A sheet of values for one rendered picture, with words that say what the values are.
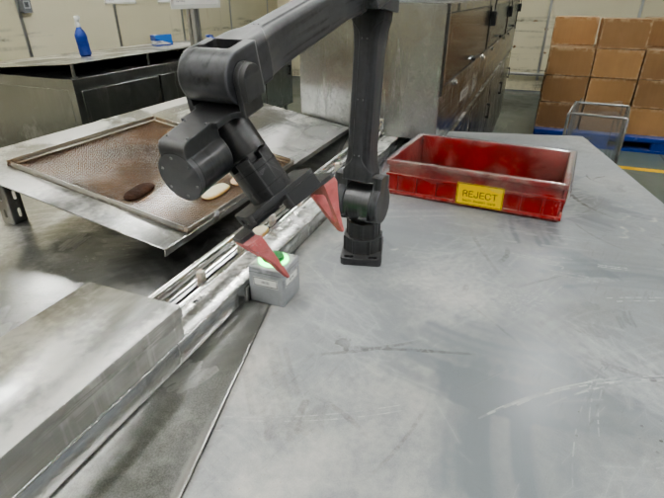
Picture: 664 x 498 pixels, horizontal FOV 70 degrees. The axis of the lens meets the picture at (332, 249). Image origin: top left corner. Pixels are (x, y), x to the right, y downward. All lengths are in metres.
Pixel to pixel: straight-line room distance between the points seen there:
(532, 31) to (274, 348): 7.48
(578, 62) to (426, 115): 3.68
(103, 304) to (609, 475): 0.71
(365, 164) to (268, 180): 0.39
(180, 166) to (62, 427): 0.33
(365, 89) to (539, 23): 7.15
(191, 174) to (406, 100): 1.33
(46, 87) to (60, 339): 2.39
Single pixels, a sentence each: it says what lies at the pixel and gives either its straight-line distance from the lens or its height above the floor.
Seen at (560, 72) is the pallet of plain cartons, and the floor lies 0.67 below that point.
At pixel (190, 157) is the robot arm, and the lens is 0.52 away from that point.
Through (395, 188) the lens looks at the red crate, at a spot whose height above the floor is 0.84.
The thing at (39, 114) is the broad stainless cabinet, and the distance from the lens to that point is 3.15.
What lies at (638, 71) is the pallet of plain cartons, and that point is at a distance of 5.41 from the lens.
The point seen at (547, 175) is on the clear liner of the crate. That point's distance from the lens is 1.59.
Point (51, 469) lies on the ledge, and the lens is 0.67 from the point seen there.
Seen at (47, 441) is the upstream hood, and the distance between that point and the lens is 0.65.
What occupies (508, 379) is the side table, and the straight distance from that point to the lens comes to 0.78.
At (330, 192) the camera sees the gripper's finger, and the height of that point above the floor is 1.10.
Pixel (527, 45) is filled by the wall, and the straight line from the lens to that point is 8.04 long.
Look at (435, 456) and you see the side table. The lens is 0.66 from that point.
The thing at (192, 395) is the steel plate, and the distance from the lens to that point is 0.74.
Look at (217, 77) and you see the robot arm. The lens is 0.54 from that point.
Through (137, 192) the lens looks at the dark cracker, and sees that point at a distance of 1.18.
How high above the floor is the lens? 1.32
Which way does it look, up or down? 28 degrees down
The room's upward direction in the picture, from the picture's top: straight up
